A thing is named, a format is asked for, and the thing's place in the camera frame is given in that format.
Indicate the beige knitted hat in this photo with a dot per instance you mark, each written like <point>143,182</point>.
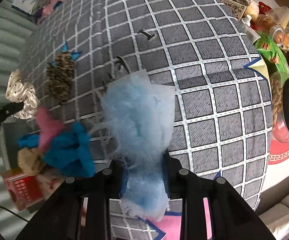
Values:
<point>30,160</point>

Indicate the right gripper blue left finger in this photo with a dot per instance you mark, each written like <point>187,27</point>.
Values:
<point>123,178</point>

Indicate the grey checkered star tablecloth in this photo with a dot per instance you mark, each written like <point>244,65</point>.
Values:
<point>222,128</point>

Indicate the pink sponge block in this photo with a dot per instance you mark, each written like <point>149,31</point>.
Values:
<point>49,128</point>

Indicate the light blue fluffy cloth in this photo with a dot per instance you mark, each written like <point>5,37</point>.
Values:
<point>139,115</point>

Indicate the blue mesh cloth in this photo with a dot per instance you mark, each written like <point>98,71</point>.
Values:
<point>69,153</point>
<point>29,141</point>

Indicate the red round mat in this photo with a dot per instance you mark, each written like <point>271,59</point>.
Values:
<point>279,152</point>

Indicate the pink patterned tissue box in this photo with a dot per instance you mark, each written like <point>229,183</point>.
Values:
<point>24,189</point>

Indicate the white polka dot scrunchie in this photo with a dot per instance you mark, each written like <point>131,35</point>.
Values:
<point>19,92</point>

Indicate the pink plastic stool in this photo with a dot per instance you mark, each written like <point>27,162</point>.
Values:
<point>47,7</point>

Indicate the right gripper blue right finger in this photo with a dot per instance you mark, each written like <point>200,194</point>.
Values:
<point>165,172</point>

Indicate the leopard print scrunchie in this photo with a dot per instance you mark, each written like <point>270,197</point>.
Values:
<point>60,74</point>

